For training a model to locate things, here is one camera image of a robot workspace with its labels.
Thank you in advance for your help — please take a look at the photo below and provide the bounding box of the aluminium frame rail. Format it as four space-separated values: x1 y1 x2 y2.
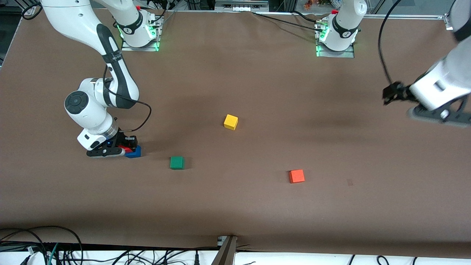
359 14 447 20

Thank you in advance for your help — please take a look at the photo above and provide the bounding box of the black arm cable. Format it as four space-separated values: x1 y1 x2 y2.
21 2 152 133
378 0 404 86

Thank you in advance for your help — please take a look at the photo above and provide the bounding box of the aluminium corner bracket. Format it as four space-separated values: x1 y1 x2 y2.
443 13 457 31

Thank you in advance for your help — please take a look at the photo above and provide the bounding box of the thick black base cable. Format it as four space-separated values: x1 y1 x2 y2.
293 10 326 25

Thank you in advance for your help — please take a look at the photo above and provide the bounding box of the aluminium left arm base plate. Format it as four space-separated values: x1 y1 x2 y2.
315 20 355 58

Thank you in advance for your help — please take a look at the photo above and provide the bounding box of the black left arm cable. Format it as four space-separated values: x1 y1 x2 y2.
378 0 404 86

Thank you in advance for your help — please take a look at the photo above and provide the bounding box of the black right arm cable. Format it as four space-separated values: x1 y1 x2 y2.
21 2 152 133

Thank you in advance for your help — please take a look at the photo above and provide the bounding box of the black table edge rail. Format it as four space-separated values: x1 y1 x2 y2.
0 241 218 252

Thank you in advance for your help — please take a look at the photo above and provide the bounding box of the black looped floor cable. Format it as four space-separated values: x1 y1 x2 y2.
0 225 84 265

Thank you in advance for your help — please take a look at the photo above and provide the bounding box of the brown paper table cover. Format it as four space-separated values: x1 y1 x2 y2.
0 7 471 258

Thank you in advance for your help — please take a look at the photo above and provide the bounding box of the aluminium profile bracket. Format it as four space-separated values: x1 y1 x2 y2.
212 236 238 265

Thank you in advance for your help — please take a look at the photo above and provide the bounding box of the thin black base cable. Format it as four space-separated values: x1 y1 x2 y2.
252 12 321 28

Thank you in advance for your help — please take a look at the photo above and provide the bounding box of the teal cable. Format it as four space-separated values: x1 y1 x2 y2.
46 243 59 265

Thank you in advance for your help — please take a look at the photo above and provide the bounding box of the aluminium right arm base plate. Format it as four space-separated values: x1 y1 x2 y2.
121 17 161 52

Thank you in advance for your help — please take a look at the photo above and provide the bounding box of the grey device with ports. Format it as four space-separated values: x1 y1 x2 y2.
215 0 269 12

